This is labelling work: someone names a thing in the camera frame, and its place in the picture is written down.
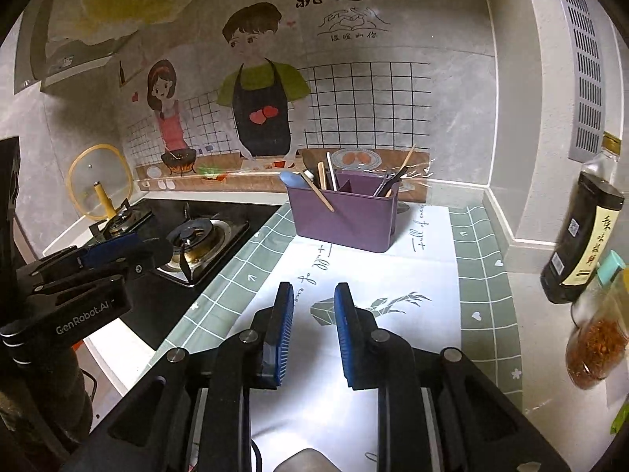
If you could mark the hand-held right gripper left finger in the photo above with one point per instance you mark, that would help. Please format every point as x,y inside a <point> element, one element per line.
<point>284,334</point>

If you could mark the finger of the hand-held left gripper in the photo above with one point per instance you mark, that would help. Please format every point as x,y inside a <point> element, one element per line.
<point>110,250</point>
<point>73,282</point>

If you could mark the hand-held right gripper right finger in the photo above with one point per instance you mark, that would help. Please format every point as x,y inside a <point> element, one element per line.
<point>344,334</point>

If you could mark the purple utensil holder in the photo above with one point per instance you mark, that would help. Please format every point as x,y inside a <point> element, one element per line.
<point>344,221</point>

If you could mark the wooden spoon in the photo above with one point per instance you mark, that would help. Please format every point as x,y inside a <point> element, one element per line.
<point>321,174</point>

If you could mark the black spatula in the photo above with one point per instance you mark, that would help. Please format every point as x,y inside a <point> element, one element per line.
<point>397,177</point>

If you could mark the person's left forearm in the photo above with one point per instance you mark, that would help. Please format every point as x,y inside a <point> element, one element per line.
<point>49,398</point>

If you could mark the small stove burner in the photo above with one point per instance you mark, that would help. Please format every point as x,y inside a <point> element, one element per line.
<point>123,221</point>

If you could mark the green checked printed mat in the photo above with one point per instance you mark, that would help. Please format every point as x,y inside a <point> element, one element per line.
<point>393,275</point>

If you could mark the yellow-rimmed glass lid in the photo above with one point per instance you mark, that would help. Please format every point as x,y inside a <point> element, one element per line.
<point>93,172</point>

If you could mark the large steel stove burner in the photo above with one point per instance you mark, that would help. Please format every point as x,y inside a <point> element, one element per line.
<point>206,241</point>

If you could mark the black gas stove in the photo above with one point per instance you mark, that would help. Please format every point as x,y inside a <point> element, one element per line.
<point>236,211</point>

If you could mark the long wooden chopstick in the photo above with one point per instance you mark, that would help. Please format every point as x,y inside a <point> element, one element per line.
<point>407,160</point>
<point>322,196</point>

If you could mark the blue spoon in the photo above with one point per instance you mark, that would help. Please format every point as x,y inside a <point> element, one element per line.
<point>291,179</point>

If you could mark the white plastic utensil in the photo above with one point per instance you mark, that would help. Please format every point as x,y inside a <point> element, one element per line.
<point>308,175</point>

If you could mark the steel range hood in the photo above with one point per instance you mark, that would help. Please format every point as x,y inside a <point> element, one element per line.
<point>73,59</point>

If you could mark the chili flake jar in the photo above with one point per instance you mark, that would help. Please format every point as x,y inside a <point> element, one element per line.
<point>594,349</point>

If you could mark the dark soy sauce bottle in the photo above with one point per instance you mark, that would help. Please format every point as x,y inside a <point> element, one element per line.
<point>580,241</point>

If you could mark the teal-capped bottle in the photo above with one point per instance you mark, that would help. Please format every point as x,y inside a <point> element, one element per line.
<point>612,263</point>

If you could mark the grey vent panel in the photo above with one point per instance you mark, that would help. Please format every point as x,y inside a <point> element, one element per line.
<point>585,83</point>

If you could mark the cartoon kitchen wall poster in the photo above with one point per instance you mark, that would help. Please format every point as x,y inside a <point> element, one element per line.
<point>344,98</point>

